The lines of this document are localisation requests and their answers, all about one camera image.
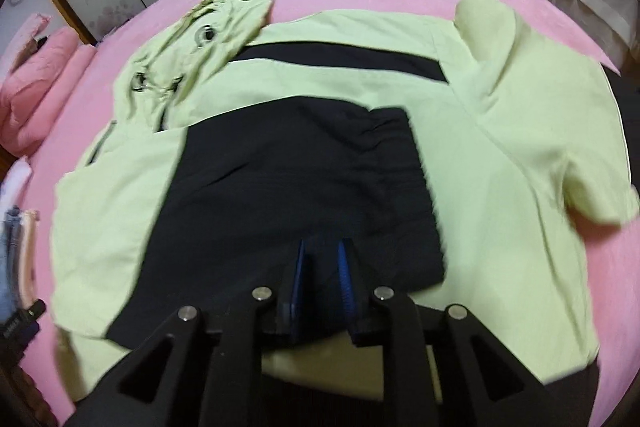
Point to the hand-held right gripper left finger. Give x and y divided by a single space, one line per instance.
299 277

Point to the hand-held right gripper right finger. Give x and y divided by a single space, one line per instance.
346 279

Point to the green and black hooded jacket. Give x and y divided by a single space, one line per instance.
310 72

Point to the folded blue jeans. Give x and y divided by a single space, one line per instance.
9 257

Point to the folded cream cloth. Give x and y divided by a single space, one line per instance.
30 252

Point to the white cloth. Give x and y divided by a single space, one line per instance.
15 182

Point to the pink folded quilt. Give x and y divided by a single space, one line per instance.
30 92

